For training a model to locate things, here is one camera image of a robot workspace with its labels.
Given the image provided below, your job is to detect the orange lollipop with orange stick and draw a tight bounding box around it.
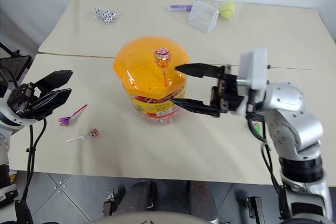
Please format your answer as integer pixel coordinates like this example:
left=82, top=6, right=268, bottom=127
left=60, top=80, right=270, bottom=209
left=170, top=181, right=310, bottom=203
left=154, top=48, right=172, bottom=88

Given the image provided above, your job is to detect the clear plastic cup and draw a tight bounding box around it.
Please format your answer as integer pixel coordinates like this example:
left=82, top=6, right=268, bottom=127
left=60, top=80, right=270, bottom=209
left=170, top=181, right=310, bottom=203
left=212, top=0, right=247, bottom=22

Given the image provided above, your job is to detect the orange-lidded plastic lollipop jar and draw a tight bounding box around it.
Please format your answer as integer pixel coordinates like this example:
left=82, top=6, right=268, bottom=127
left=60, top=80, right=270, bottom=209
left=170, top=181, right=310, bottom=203
left=113, top=35, right=191, bottom=125

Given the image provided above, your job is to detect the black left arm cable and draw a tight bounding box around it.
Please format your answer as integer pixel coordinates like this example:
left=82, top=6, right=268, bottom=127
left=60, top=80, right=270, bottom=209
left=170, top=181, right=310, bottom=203
left=14, top=117, right=48, bottom=224

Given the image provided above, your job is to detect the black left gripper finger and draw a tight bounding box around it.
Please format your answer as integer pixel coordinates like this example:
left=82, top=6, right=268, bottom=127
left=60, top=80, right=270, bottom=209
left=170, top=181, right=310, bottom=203
left=26, top=88, right=72, bottom=117
left=34, top=70, right=74, bottom=91

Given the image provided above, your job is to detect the clear plastic box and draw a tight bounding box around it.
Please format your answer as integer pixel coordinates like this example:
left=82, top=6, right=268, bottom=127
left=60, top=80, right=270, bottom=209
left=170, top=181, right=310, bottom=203
left=187, top=1, right=220, bottom=34

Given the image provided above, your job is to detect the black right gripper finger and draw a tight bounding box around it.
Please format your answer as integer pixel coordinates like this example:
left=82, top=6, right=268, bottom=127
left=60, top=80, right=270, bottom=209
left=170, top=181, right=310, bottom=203
left=174, top=62, right=227, bottom=79
left=170, top=97, right=222, bottom=118

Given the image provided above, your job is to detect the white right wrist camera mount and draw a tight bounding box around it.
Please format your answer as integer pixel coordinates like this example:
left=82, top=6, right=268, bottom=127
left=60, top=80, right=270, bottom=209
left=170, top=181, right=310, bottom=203
left=237, top=48, right=270, bottom=90

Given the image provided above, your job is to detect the pack of soccer-ball candies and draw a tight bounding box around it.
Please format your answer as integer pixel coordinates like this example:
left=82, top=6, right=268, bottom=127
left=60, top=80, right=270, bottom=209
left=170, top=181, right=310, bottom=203
left=93, top=6, right=118, bottom=25

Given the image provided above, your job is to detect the purple marker pen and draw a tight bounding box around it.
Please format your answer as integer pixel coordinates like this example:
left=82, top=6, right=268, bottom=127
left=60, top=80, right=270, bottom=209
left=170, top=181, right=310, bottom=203
left=168, top=4, right=194, bottom=13

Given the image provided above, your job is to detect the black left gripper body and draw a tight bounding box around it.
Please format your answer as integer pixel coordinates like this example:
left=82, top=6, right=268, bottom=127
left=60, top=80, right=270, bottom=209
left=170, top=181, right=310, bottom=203
left=6, top=82, right=43, bottom=117

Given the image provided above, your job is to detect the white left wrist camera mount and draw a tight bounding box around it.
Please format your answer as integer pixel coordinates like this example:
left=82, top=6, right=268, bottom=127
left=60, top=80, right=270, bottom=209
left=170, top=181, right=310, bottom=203
left=0, top=103, right=39, bottom=132

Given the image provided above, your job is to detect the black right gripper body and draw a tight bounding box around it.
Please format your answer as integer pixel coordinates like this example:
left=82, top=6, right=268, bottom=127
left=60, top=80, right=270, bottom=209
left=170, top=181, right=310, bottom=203
left=209, top=64, right=250, bottom=116

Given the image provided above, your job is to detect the purple lollipop with pink stick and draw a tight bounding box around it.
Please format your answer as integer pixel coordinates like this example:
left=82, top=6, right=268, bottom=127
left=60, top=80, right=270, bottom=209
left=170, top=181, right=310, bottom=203
left=58, top=104, right=88, bottom=128

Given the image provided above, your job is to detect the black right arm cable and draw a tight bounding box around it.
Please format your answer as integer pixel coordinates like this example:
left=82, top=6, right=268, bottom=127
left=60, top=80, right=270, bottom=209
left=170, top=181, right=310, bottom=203
left=246, top=112, right=287, bottom=220

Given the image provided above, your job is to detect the colourful lollipop with white stick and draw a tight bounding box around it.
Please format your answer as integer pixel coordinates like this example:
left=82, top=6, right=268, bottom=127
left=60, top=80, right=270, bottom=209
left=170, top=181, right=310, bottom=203
left=65, top=127, right=100, bottom=144

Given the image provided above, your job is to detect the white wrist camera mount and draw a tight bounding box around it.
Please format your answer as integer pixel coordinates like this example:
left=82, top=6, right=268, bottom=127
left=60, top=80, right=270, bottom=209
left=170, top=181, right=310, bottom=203
left=0, top=103, right=39, bottom=132
left=237, top=48, right=270, bottom=90

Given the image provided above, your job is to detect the yellow tennis ball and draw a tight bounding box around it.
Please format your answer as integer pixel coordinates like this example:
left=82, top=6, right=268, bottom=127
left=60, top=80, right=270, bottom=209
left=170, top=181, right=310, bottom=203
left=219, top=1, right=236, bottom=20

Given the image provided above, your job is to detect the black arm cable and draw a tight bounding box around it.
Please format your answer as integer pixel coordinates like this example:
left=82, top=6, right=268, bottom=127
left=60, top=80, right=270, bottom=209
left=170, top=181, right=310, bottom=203
left=14, top=117, right=48, bottom=224
left=246, top=112, right=287, bottom=220

